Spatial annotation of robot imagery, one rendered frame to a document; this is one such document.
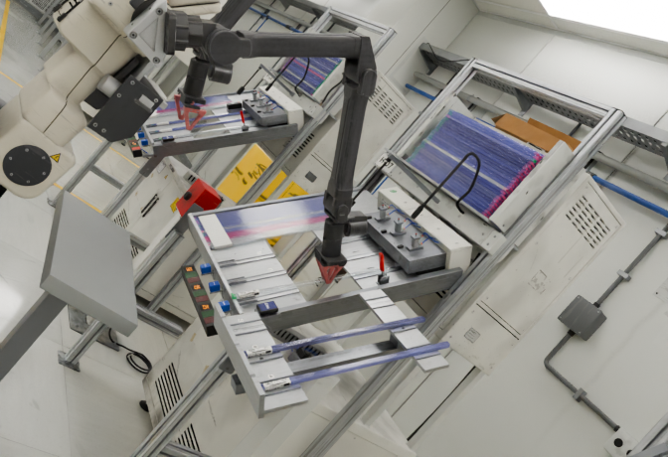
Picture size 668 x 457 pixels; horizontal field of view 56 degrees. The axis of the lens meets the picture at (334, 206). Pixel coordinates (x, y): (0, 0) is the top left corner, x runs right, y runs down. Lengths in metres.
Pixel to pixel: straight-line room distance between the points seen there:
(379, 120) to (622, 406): 1.80
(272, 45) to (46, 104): 0.54
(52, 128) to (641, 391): 2.67
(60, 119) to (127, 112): 0.15
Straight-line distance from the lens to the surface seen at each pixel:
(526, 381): 3.49
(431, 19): 5.43
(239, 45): 1.47
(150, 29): 1.44
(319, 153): 3.27
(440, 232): 2.06
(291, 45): 1.54
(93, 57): 1.60
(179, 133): 3.18
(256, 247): 2.10
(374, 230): 2.11
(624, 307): 3.45
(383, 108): 3.36
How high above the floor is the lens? 1.20
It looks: 3 degrees down
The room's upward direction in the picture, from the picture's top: 41 degrees clockwise
